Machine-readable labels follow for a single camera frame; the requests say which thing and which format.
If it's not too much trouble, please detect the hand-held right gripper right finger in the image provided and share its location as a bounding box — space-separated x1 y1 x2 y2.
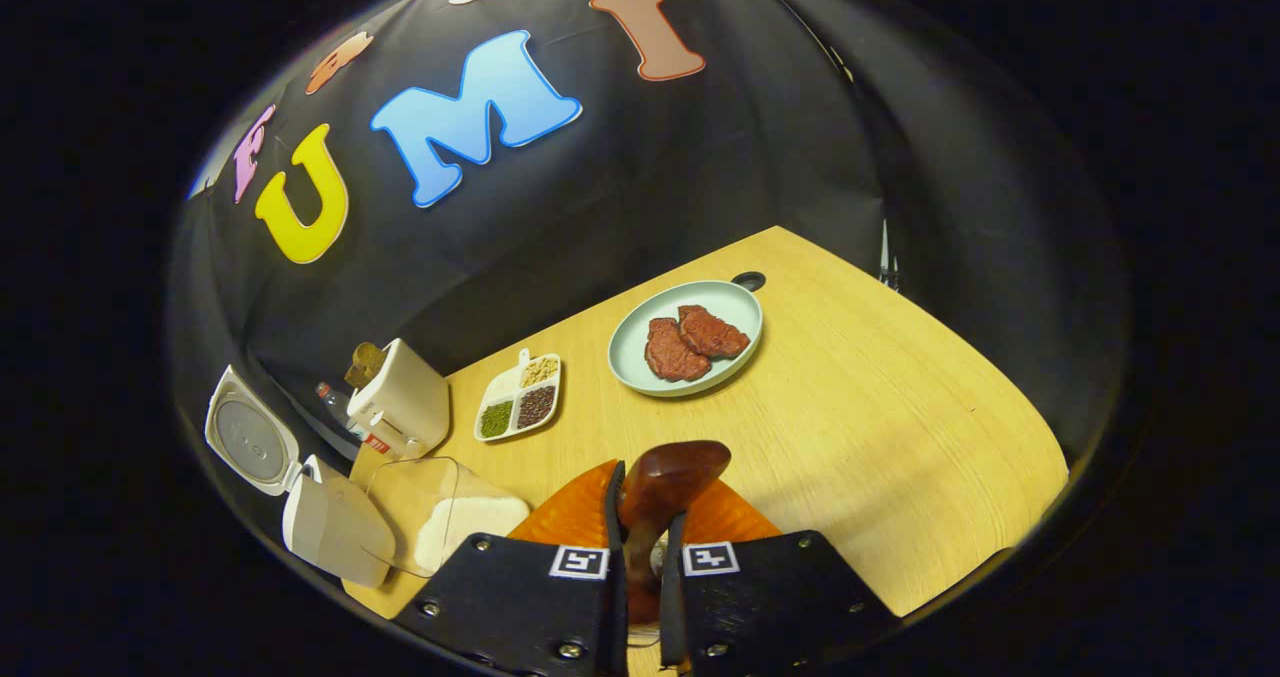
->
660 479 901 675

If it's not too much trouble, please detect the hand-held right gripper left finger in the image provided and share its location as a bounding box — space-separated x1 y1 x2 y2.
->
395 460 629 677

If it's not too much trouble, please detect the white rice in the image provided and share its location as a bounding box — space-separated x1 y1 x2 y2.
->
414 497 532 574

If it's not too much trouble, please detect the brown wooden spoon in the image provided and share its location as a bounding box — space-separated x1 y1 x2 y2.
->
620 441 732 628

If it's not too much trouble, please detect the white rice cooker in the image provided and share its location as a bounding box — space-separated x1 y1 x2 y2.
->
204 365 397 589

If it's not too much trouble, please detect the clear plastic rice container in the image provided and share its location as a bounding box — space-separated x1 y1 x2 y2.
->
364 456 532 579

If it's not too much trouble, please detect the white divided bean dish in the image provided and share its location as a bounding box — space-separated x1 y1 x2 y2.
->
474 349 563 444

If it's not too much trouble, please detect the white toaster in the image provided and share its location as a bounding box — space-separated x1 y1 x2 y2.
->
347 338 452 460

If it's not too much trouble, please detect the red meat slice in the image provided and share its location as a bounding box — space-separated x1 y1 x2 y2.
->
678 304 751 360
645 317 712 383

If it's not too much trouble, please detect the pale green plate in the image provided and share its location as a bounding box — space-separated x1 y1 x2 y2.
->
608 280 764 399

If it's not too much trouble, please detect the clear plastic water bottle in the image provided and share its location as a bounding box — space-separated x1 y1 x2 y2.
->
316 382 393 456

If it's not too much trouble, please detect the brown toast slice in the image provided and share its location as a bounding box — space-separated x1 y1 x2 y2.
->
345 342 389 389

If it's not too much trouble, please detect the black backdrop cloth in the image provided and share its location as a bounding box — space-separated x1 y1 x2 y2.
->
170 0 1131 558

